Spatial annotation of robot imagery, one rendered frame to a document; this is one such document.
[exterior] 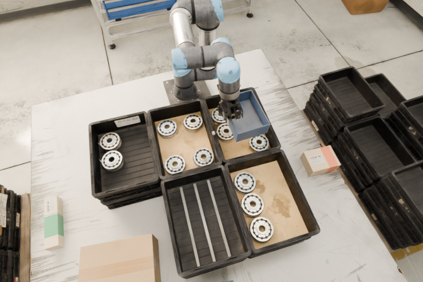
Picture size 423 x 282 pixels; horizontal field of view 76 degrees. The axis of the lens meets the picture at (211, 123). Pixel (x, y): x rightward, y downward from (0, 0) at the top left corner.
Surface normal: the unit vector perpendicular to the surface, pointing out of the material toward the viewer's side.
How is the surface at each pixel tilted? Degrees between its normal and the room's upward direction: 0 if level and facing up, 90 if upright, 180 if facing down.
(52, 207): 0
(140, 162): 0
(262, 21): 0
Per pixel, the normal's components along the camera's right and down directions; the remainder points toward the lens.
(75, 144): 0.00, -0.53
